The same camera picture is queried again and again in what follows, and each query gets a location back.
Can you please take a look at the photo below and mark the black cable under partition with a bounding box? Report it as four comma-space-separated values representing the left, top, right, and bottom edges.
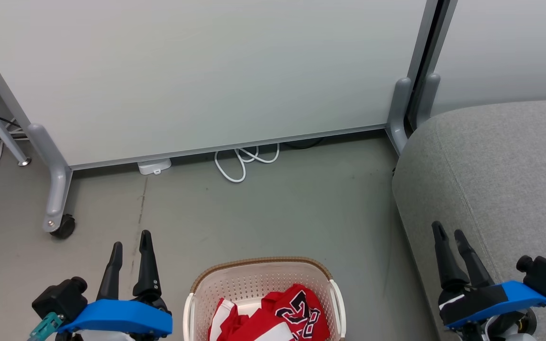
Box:
282, 137, 326, 150

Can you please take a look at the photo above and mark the narrow white partition panel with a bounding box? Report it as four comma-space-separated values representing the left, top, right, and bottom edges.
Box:
415, 0, 546, 117

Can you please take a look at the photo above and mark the red jersey with black numbers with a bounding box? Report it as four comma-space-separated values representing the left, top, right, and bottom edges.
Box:
261, 284, 330, 341

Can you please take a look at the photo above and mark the red and white garment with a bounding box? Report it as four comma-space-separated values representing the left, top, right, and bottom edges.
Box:
208, 298, 297, 341

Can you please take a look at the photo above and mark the white perforated laundry basket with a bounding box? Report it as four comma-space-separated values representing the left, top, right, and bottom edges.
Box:
183, 257, 347, 341

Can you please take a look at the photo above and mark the white power adapter box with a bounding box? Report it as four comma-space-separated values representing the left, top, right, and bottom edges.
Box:
137, 159, 172, 176

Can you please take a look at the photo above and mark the coiled white cable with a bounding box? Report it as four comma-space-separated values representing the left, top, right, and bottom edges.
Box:
214, 144, 281, 183

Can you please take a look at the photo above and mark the short grey partition foot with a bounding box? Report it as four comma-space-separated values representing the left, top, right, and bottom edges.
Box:
415, 72, 441, 128
386, 77, 413, 156

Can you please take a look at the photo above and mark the long grey partition foot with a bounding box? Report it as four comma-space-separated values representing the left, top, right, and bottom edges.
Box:
27, 124, 73, 233

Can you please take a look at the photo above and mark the large white partition panel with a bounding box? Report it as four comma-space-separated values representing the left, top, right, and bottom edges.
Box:
0, 0, 439, 171

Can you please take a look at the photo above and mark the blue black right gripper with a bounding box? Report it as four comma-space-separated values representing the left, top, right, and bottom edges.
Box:
432, 221, 546, 330

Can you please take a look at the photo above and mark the grey fabric sofa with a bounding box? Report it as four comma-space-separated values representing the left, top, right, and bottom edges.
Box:
391, 98, 546, 341

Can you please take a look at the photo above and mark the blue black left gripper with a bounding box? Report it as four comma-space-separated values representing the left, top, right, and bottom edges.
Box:
57, 230, 173, 338

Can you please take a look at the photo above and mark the black caster wheel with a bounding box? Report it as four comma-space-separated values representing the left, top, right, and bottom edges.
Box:
50, 214, 76, 239

